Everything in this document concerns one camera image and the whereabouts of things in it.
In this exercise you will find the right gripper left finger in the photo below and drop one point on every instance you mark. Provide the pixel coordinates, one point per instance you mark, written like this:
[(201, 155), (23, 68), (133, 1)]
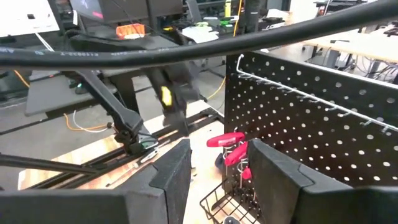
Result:
[(149, 199)]

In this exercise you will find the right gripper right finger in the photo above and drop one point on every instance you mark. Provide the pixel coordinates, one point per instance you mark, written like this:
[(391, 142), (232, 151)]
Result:
[(286, 193)]

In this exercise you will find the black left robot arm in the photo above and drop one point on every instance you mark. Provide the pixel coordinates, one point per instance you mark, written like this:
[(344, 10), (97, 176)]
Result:
[(105, 96)]

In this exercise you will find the white papers pile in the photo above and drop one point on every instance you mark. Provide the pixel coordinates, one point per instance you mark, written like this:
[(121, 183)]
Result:
[(200, 33)]

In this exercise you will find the black metal pegboard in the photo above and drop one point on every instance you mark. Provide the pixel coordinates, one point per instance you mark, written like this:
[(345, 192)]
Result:
[(311, 140)]

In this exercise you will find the orange box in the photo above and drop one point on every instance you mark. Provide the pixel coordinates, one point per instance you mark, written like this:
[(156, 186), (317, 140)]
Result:
[(130, 30)]

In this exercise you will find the black monitor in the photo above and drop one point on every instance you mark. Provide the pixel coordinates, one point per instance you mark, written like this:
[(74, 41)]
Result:
[(124, 11)]

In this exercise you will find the black computer mouse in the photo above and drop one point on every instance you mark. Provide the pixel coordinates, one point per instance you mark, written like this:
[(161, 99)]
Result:
[(81, 89)]

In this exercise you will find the grey mouse shelf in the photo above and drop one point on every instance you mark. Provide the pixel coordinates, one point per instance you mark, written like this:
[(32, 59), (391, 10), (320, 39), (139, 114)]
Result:
[(56, 96)]

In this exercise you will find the wooden workbench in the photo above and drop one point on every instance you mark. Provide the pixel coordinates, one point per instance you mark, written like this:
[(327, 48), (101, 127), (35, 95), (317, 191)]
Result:
[(357, 46)]

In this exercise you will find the white box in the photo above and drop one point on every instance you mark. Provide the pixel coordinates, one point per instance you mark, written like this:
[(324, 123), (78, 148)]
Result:
[(25, 17)]

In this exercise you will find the black aluminium table frame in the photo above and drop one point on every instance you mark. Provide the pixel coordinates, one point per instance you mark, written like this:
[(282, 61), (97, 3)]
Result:
[(174, 127)]

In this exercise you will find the chrome hook rail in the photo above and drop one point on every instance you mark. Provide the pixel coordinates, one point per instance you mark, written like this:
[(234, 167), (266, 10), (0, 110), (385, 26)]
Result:
[(311, 99)]

